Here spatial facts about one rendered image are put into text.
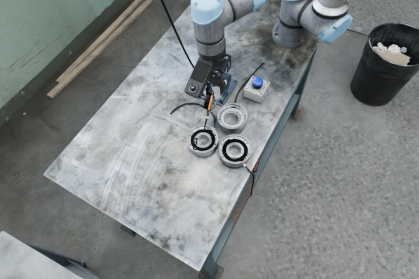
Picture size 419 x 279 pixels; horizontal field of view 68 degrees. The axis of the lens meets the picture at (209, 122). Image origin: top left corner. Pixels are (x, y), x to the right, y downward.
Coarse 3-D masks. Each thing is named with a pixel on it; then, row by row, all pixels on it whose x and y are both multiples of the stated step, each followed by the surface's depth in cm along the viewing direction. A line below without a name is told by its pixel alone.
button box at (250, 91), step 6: (252, 78) 112; (252, 84) 110; (264, 84) 110; (246, 90) 109; (252, 90) 109; (258, 90) 109; (264, 90) 109; (246, 96) 112; (252, 96) 110; (258, 96) 108; (264, 96) 112; (258, 102) 111
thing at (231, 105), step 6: (222, 108) 107; (228, 108) 108; (240, 108) 107; (228, 114) 107; (234, 114) 107; (246, 114) 105; (240, 120) 105; (246, 120) 103; (222, 126) 103; (240, 126) 102; (228, 132) 104; (234, 132) 104
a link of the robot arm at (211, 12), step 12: (192, 0) 69; (204, 0) 68; (216, 0) 68; (192, 12) 71; (204, 12) 68; (216, 12) 68; (228, 12) 71; (204, 24) 70; (216, 24) 71; (228, 24) 74; (204, 36) 74; (216, 36) 74
